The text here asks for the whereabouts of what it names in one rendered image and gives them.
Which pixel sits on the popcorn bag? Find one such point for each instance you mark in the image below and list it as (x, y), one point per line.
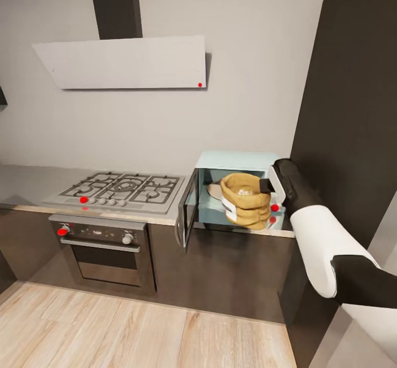
(249, 210)

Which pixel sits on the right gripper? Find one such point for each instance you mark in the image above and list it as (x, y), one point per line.
(266, 185)

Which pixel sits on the burner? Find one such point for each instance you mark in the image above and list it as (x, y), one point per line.
(136, 191)

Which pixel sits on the fridge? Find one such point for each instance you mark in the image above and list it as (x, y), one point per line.
(345, 144)

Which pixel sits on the range hood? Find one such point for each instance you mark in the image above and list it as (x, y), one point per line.
(123, 58)

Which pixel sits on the oven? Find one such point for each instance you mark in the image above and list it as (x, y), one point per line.
(107, 254)

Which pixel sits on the microwave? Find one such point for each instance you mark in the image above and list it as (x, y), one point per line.
(204, 187)

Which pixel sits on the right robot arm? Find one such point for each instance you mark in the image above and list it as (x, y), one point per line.
(338, 267)

